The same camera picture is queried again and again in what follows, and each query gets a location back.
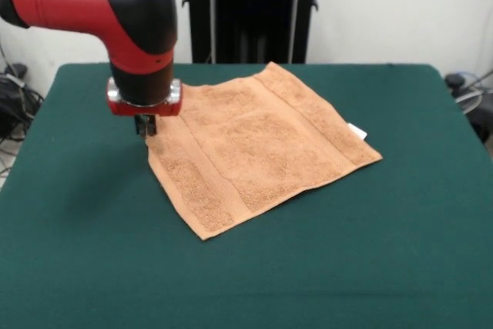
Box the dark green table cloth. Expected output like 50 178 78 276
0 62 493 329

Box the black cable tangle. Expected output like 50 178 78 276
0 72 45 143

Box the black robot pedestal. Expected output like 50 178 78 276
180 0 320 64

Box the tan terry towel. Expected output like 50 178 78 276
145 61 384 241

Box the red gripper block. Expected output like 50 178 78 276
106 77 183 138

